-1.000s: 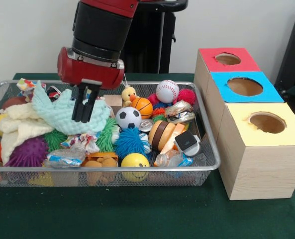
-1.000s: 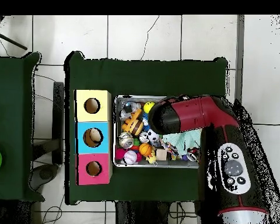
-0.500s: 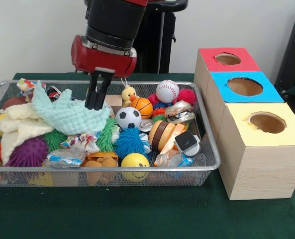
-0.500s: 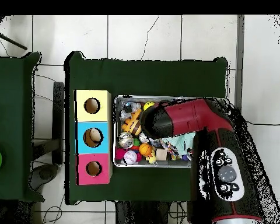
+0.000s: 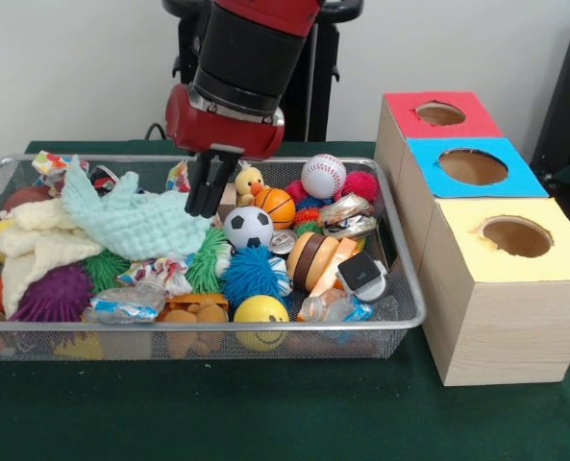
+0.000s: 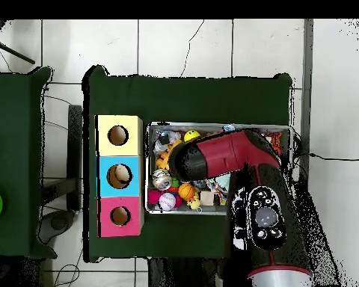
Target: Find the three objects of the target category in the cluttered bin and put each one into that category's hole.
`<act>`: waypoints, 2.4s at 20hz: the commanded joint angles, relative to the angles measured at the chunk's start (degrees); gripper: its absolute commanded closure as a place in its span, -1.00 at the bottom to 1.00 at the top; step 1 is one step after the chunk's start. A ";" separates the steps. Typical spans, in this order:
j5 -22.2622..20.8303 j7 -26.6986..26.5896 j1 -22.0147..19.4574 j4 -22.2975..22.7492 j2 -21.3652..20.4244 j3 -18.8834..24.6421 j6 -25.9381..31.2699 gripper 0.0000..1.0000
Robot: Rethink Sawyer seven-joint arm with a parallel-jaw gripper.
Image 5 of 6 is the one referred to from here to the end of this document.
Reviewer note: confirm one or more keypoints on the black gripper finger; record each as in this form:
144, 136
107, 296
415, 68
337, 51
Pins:
198, 187
217, 187

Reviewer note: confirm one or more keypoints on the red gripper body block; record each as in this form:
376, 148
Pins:
217, 134

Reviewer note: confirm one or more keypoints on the mint green knitted cloth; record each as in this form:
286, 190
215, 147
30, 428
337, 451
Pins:
135, 221

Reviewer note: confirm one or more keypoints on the wooden box with three holes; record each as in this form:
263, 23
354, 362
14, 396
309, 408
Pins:
505, 326

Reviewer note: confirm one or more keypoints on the yellow duck plush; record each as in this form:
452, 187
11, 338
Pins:
250, 185

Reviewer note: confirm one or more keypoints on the black and white soccer ball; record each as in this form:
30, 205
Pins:
248, 225

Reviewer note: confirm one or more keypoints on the small orange basketball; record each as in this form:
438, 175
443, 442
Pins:
277, 206

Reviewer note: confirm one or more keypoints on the blue fuzzy puffer ball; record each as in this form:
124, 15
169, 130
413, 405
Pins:
253, 274

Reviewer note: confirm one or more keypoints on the white baseball with red stitching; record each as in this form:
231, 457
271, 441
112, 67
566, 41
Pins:
323, 177

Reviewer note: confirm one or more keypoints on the toy hamburger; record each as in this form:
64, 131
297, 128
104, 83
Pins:
313, 259

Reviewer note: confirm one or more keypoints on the yellow smiley ball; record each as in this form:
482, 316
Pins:
258, 309

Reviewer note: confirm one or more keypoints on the purple spiky ball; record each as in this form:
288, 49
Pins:
58, 293

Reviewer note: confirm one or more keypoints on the cream knitted cloth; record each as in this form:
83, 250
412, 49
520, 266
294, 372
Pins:
34, 259

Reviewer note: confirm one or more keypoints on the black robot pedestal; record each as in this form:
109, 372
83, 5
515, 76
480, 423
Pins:
325, 105

